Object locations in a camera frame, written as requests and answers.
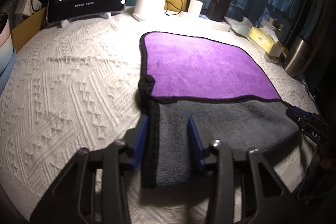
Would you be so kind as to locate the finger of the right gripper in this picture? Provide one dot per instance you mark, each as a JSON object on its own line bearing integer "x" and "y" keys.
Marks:
{"x": 297, "y": 112}

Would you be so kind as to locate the leaf pattern tissue pack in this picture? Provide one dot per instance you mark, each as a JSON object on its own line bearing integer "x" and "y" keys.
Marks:
{"x": 242, "y": 28}

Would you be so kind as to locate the white perforated basket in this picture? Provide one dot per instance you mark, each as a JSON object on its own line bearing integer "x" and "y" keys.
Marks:
{"x": 276, "y": 28}

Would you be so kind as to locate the white power strip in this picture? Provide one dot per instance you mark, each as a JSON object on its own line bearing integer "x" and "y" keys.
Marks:
{"x": 215, "y": 24}

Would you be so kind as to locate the purple and grey towel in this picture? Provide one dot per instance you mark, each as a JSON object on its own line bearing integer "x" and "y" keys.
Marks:
{"x": 218, "y": 85}

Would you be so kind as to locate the black charger block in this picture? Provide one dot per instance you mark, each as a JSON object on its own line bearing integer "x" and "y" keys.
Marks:
{"x": 217, "y": 10}

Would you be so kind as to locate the pink blue gradient cup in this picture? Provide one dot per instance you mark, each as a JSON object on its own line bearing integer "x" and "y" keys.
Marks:
{"x": 6, "y": 50}

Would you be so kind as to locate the yellow tissue box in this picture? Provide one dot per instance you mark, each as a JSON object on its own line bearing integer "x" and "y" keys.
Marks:
{"x": 265, "y": 42}

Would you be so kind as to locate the white tablet stand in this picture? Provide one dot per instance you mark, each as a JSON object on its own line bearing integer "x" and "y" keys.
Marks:
{"x": 66, "y": 22}

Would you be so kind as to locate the cardboard box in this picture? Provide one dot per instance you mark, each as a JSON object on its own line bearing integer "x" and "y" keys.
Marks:
{"x": 28, "y": 29}

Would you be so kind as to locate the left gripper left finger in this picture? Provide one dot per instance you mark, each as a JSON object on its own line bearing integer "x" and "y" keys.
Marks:
{"x": 70, "y": 198}

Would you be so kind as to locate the small white box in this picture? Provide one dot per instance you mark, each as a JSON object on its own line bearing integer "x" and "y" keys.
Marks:
{"x": 28, "y": 7}

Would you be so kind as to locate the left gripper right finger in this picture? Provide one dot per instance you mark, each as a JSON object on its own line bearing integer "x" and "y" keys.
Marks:
{"x": 264, "y": 196}

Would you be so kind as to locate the steel thermos bottle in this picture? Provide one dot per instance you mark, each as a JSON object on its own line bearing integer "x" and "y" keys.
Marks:
{"x": 298, "y": 56}

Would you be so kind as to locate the white charger adapter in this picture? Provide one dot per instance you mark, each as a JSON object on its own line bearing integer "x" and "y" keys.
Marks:
{"x": 195, "y": 7}

